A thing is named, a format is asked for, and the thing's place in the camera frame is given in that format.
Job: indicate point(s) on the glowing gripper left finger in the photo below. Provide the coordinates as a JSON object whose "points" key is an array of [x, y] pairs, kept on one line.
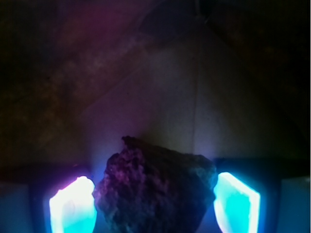
{"points": [[61, 200]]}

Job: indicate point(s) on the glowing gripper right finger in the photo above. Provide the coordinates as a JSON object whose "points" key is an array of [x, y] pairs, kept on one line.
{"points": [[247, 196]]}

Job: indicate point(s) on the dark brown rock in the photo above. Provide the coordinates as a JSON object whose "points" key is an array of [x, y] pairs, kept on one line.
{"points": [[151, 189]]}

